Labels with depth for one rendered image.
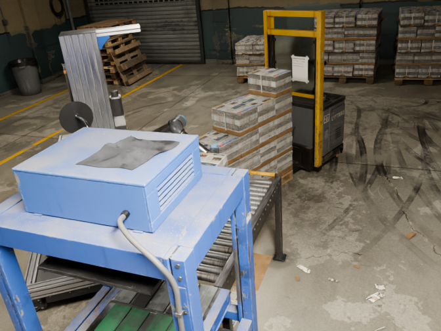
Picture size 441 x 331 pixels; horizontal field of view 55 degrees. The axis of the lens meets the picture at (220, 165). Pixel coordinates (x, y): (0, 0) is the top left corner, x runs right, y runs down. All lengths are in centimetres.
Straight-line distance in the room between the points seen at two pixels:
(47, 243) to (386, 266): 287
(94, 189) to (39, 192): 28
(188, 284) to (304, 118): 399
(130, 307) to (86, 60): 174
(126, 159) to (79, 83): 169
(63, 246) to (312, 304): 224
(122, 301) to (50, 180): 97
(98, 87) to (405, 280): 280
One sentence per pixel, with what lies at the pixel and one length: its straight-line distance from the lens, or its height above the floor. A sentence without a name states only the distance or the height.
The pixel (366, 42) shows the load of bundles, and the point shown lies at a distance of 870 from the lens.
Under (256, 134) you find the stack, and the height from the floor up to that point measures 77.
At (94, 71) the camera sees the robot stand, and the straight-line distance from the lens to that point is 325.
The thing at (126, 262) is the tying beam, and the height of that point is 150.
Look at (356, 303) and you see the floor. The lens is 353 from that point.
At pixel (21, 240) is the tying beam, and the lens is 183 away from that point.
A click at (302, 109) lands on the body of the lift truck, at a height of 72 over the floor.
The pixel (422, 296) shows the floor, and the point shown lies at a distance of 370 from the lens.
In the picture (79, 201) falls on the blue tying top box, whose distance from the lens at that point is 168.
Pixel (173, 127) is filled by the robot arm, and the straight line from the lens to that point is 359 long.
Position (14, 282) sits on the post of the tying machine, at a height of 123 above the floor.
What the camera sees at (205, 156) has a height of 103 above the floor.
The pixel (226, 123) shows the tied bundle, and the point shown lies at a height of 94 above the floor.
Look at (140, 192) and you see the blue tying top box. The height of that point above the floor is 172.
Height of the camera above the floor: 241
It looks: 26 degrees down
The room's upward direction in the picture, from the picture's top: 5 degrees counter-clockwise
